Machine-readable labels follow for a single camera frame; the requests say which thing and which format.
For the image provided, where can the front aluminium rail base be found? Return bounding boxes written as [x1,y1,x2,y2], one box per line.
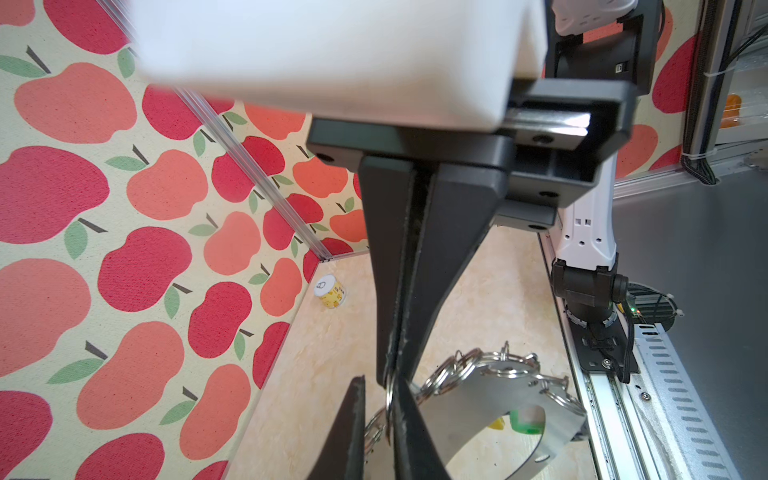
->
[536,230,745,480]

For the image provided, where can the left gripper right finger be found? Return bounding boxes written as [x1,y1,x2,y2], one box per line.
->
[391,378,450,480]

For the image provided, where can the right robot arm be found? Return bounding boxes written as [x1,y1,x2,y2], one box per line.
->
[308,1,664,386]

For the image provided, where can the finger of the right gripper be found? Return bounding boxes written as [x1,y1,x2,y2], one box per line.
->
[396,164,508,380]
[359,156,416,386]

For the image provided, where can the green key tag lower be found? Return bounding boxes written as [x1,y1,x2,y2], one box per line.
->
[508,405,546,435]

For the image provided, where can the right aluminium frame post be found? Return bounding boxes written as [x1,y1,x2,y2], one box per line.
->
[98,0,334,262]

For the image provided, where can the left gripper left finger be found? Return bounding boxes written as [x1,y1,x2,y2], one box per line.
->
[307,376,366,480]

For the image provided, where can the yellow key tag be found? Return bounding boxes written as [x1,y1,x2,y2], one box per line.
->
[489,417,505,431]

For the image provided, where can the metal key organizer plate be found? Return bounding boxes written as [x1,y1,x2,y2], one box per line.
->
[362,341,590,480]

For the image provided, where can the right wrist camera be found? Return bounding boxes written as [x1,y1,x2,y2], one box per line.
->
[127,1,548,132]

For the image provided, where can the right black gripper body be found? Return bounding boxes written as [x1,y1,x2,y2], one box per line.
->
[307,1,663,231]

